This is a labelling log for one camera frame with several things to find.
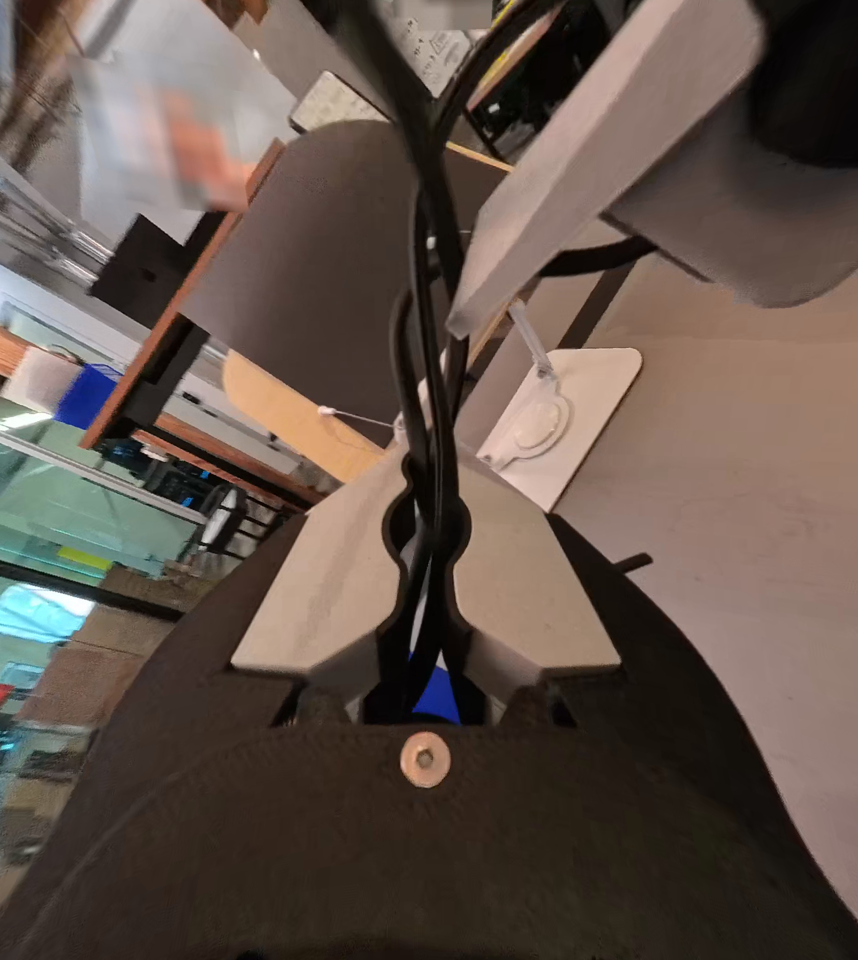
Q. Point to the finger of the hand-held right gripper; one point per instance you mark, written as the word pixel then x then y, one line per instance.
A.
pixel 609 135

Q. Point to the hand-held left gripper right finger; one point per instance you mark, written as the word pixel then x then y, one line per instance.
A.
pixel 541 600

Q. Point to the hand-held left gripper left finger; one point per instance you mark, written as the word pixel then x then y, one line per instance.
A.
pixel 317 600

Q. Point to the blue plastic bin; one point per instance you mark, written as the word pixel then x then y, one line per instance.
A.
pixel 436 698

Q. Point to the white board stand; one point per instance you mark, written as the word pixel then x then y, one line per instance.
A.
pixel 556 420

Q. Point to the wooden standing desk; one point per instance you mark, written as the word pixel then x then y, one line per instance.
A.
pixel 174 345

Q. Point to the small blue bin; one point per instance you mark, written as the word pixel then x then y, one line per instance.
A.
pixel 87 398

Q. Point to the wooden board with black mat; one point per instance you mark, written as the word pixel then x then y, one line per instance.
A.
pixel 309 285

